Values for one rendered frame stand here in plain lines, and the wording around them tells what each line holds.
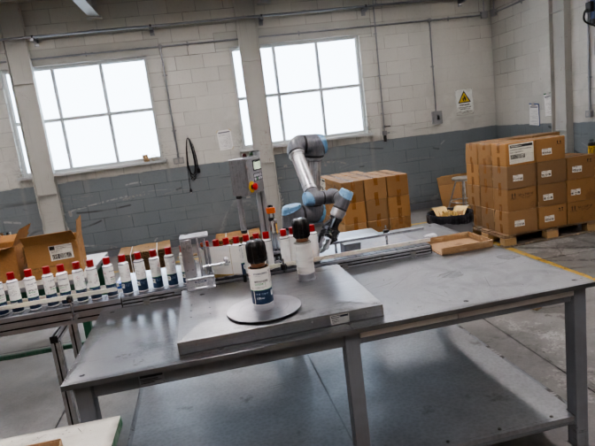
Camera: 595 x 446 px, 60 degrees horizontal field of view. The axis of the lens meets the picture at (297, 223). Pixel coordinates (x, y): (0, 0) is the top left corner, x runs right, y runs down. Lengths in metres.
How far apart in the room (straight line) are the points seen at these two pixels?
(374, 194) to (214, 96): 3.13
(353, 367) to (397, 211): 4.29
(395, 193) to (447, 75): 3.23
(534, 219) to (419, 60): 3.59
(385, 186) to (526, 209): 1.55
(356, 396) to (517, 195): 4.30
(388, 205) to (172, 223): 3.51
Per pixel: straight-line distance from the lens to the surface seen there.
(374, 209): 6.14
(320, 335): 1.97
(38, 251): 3.97
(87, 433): 1.75
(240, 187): 2.67
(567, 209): 6.53
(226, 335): 1.99
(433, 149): 8.82
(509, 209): 6.08
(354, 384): 2.13
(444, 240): 3.16
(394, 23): 8.67
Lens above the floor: 1.61
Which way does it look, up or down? 11 degrees down
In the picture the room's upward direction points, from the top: 7 degrees counter-clockwise
